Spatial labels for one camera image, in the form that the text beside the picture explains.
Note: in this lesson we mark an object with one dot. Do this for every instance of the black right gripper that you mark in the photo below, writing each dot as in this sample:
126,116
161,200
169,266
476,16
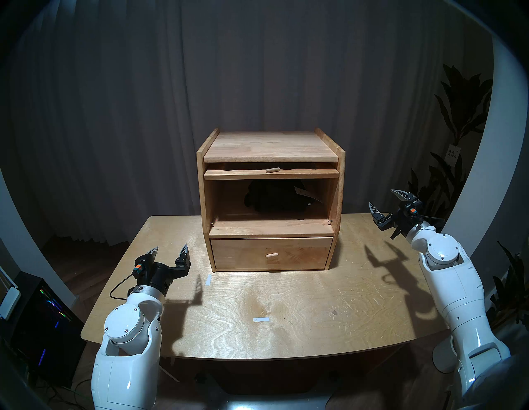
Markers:
399,221

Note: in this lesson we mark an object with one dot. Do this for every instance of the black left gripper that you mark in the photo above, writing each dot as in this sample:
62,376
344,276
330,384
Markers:
159,279

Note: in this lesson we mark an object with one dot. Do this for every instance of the black shirt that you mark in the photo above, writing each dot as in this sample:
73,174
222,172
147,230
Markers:
272,196

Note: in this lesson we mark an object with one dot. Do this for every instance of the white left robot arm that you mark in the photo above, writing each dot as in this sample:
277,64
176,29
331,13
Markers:
124,359

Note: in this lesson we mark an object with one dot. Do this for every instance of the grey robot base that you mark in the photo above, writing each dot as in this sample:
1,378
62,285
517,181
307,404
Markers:
268,403

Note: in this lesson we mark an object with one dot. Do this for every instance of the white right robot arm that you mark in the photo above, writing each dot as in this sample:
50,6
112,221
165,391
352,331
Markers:
458,289

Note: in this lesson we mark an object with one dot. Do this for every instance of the white plant tag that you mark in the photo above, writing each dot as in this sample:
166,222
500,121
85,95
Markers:
453,153

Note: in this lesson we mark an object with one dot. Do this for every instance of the white curved arch panel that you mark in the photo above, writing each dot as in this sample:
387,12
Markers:
500,157
25,248

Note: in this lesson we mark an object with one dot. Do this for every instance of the tall dark leafy plant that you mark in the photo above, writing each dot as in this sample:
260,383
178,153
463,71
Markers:
465,103

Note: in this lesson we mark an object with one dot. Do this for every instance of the wooden cabinet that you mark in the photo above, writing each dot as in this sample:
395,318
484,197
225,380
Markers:
268,146

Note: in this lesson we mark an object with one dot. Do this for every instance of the black computer tower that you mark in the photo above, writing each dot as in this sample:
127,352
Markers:
41,326

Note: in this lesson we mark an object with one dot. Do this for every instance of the small dark leafy plant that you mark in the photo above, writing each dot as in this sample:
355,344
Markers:
512,289

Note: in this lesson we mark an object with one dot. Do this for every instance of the grey curtain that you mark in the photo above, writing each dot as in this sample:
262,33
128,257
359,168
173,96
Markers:
124,103

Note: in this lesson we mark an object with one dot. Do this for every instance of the white plant pot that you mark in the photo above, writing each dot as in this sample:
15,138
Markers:
442,355

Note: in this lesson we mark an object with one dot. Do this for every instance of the white box device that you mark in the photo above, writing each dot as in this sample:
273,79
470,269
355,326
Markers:
9,301

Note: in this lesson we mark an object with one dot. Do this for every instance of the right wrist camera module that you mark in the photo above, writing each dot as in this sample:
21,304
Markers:
412,211

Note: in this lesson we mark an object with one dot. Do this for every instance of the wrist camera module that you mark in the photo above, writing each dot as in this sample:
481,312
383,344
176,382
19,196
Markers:
412,211
141,265

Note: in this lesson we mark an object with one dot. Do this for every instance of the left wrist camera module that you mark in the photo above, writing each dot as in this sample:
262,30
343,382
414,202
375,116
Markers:
141,265

